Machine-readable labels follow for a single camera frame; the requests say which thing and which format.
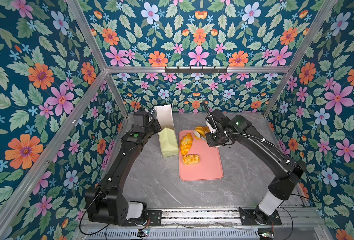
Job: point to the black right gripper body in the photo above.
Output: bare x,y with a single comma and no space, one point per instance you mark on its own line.
214,139

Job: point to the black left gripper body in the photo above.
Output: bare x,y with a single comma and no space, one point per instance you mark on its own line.
152,127

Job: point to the steel tongs with white tips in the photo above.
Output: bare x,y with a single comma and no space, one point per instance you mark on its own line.
199,136

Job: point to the small round yellow bun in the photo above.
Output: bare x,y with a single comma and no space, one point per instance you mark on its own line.
200,130

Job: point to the white and green paper bag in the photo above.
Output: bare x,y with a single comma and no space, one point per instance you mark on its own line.
167,136

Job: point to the long braided bread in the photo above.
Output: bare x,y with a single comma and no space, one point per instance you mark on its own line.
186,143

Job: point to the glazed pastry bread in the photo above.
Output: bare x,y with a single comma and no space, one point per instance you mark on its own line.
190,160

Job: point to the yellow toast loaf bread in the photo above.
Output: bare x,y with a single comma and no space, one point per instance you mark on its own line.
207,129

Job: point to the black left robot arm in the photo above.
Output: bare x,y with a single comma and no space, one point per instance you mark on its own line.
106,203

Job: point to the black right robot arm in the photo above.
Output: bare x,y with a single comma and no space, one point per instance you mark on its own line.
287,172

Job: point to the pink silicone tray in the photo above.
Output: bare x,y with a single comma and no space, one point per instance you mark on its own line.
210,166

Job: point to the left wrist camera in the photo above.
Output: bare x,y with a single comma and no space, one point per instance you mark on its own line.
141,118

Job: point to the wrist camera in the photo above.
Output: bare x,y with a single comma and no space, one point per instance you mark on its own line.
141,118
210,124

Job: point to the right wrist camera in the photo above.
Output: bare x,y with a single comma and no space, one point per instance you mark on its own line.
210,124

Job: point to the black hook rail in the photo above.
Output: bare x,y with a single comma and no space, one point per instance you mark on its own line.
196,70

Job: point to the aluminium frame post right rear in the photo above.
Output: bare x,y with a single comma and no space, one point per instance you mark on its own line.
316,25

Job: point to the aluminium frame post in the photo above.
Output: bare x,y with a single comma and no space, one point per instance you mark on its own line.
316,25
85,29

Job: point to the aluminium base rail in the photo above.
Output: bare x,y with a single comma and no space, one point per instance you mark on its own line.
227,223

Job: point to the aluminium frame post left rear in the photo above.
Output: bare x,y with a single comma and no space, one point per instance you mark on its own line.
85,29

